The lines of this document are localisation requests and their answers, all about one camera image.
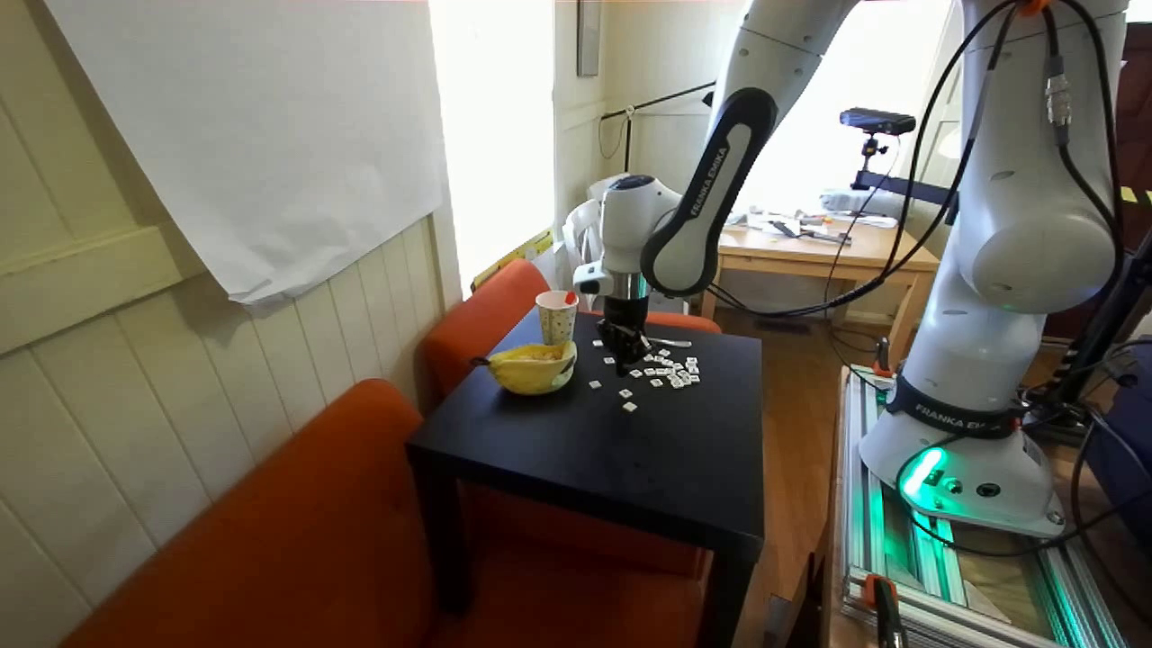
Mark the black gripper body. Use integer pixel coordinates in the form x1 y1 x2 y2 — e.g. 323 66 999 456
603 298 647 369

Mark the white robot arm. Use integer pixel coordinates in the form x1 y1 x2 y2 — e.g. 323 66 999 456
603 0 1131 540

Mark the pile of white letter tiles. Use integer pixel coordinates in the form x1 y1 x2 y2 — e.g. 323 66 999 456
641 350 702 389

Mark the silver metal spoon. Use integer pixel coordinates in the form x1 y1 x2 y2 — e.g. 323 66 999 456
647 334 693 350

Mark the white paper cup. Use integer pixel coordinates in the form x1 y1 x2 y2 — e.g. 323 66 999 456
537 288 576 346

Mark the yellow bowl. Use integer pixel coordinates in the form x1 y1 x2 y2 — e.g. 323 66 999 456
485 344 576 395

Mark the black square side table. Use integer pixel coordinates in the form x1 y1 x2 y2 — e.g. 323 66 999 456
407 317 764 648

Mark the wooden desk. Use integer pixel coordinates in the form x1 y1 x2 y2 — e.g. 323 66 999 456
702 218 936 357

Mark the orange sofa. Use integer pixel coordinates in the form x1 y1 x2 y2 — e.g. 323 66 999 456
63 256 728 648

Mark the large white paper sheet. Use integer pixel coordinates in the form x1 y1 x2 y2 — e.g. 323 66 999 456
45 0 446 306

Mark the blue black camera on stand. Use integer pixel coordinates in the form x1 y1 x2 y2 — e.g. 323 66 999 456
840 110 948 206

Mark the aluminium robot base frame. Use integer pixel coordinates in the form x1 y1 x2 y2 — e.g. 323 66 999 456
831 364 1127 648

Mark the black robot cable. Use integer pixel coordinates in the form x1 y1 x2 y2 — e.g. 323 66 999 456
699 0 1131 326

